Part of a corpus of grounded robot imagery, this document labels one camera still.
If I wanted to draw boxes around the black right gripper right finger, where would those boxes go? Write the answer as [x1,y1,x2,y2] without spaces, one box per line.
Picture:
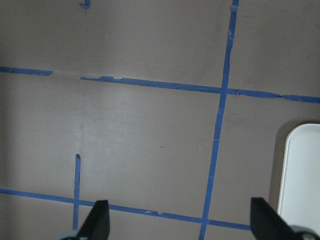
[250,197,300,240]

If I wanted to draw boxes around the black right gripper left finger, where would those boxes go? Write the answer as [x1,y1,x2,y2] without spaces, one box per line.
[75,200,110,240]

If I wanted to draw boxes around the white rectangular tray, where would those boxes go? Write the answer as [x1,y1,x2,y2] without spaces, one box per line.
[277,123,320,234]

